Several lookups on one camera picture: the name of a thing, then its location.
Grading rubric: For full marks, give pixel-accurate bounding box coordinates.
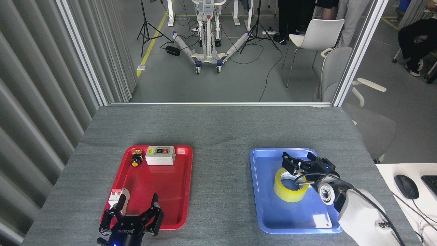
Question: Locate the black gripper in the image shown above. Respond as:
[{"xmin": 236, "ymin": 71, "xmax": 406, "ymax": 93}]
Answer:
[
  {"xmin": 99, "ymin": 193, "xmax": 165, "ymax": 246},
  {"xmin": 282, "ymin": 151, "xmax": 341, "ymax": 185}
]

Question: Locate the yellow tape roll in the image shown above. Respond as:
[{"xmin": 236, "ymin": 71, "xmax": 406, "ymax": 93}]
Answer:
[{"xmin": 273, "ymin": 167, "xmax": 309, "ymax": 203}]

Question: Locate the white circuit breaker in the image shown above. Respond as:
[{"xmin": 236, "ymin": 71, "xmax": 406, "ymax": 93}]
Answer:
[{"xmin": 109, "ymin": 189, "xmax": 130, "ymax": 214}]

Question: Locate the red plastic tray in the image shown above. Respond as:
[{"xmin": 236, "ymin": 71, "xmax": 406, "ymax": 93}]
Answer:
[{"xmin": 101, "ymin": 145, "xmax": 193, "ymax": 230}]

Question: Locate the blue plastic tray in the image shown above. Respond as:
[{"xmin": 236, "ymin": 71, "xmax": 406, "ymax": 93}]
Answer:
[{"xmin": 250, "ymin": 148, "xmax": 344, "ymax": 234}]

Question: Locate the yellow push button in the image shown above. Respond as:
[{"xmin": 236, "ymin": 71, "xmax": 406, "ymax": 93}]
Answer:
[{"xmin": 131, "ymin": 149, "xmax": 144, "ymax": 168}]

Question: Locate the white desk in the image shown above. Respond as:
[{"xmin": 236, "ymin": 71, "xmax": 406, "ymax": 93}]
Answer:
[{"xmin": 375, "ymin": 163, "xmax": 437, "ymax": 246}]

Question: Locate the grey office chair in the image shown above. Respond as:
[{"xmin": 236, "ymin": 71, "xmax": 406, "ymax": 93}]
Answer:
[{"xmin": 312, "ymin": 47, "xmax": 397, "ymax": 164}]

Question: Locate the black computer mouse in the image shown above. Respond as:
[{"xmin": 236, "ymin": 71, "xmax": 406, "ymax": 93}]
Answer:
[{"xmin": 394, "ymin": 174, "xmax": 420, "ymax": 200}]

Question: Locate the black keyboard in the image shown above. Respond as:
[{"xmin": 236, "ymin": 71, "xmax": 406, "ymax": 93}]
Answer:
[{"xmin": 421, "ymin": 175, "xmax": 437, "ymax": 197}]

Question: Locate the white plastic chair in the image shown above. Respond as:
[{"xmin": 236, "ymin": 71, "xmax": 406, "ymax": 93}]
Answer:
[{"xmin": 282, "ymin": 19, "xmax": 345, "ymax": 88}]

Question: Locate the person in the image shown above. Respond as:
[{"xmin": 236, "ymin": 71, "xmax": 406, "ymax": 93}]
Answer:
[
  {"xmin": 316, "ymin": 0, "xmax": 340, "ymax": 20},
  {"xmin": 398, "ymin": 0, "xmax": 437, "ymax": 77},
  {"xmin": 273, "ymin": 0, "xmax": 316, "ymax": 45},
  {"xmin": 320, "ymin": 0, "xmax": 371, "ymax": 58}
]

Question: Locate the black tripod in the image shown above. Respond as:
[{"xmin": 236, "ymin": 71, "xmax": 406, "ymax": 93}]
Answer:
[
  {"xmin": 137, "ymin": 0, "xmax": 173, "ymax": 58},
  {"xmin": 239, "ymin": 0, "xmax": 280, "ymax": 54}
]

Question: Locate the white wheeled stand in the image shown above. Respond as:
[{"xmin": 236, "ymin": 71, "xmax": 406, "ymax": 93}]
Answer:
[{"xmin": 172, "ymin": 0, "xmax": 252, "ymax": 74}]

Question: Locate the white desk leg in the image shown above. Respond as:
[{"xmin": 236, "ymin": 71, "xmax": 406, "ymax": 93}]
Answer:
[
  {"xmin": 231, "ymin": 0, "xmax": 240, "ymax": 26},
  {"xmin": 166, "ymin": 0, "xmax": 175, "ymax": 27},
  {"xmin": 246, "ymin": 0, "xmax": 255, "ymax": 31}
]

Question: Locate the white two-button switch box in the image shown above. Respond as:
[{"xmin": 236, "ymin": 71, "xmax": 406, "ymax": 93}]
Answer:
[{"xmin": 145, "ymin": 146, "xmax": 177, "ymax": 166}]

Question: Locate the silver aluminium rail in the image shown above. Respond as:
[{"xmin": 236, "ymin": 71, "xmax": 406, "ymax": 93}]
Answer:
[{"xmin": 109, "ymin": 101, "xmax": 333, "ymax": 107}]

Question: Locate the silver aluminium post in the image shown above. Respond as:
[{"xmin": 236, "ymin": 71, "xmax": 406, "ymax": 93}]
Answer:
[
  {"xmin": 56, "ymin": 0, "xmax": 110, "ymax": 106},
  {"xmin": 331, "ymin": 0, "xmax": 390, "ymax": 107}
]

